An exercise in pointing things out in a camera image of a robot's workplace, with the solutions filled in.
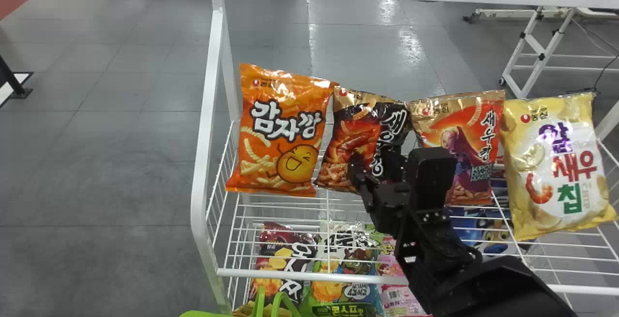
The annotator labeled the white side table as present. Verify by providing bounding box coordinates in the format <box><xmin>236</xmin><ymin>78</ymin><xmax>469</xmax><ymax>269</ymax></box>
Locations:
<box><xmin>463</xmin><ymin>7</ymin><xmax>619</xmax><ymax>100</ymax></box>

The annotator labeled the dark red snack packet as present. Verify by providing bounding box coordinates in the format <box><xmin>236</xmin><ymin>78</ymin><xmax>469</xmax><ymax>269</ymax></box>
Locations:
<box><xmin>234</xmin><ymin>221</ymin><xmax>321</xmax><ymax>317</ymax></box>

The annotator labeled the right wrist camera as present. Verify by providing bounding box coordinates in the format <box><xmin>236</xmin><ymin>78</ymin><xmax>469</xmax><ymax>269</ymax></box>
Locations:
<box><xmin>405</xmin><ymin>146</ymin><xmax>458</xmax><ymax>212</ymax></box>

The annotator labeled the green basket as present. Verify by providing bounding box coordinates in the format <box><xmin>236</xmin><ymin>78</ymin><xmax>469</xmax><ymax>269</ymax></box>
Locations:
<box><xmin>178</xmin><ymin>286</ymin><xmax>310</xmax><ymax>317</ymax></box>

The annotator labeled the pink snack packet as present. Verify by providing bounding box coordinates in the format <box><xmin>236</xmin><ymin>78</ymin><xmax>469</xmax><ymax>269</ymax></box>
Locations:
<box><xmin>376</xmin><ymin>238</ymin><xmax>432</xmax><ymax>317</ymax></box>

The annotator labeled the black and red snack packet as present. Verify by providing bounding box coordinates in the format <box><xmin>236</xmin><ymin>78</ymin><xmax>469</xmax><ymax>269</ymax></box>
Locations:
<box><xmin>314</xmin><ymin>86</ymin><xmax>413</xmax><ymax>193</ymax></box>

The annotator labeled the yellow snack packet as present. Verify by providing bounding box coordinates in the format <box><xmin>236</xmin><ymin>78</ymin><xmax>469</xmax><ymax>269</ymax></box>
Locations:
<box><xmin>500</xmin><ymin>93</ymin><xmax>618</xmax><ymax>242</ymax></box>

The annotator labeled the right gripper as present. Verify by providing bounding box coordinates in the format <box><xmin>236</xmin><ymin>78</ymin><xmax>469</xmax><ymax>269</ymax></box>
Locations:
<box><xmin>346</xmin><ymin>145</ymin><xmax>427</xmax><ymax>238</ymax></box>

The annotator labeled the orange snack packet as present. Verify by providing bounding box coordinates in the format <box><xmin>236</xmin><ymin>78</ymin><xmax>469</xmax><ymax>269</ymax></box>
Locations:
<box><xmin>225</xmin><ymin>63</ymin><xmax>339</xmax><ymax>198</ymax></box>

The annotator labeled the gold and red snack packet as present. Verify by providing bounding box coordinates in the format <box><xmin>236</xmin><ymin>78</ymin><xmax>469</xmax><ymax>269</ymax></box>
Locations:
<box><xmin>406</xmin><ymin>90</ymin><xmax>506</xmax><ymax>206</ymax></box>

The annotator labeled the green and blue snack packet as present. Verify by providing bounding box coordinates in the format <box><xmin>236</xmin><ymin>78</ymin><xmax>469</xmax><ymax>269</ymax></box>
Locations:
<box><xmin>300</xmin><ymin>222</ymin><xmax>387</xmax><ymax>317</ymax></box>

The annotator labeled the white wire rack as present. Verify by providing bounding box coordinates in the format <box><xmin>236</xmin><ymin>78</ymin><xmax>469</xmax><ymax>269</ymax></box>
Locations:
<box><xmin>190</xmin><ymin>0</ymin><xmax>619</xmax><ymax>317</ymax></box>

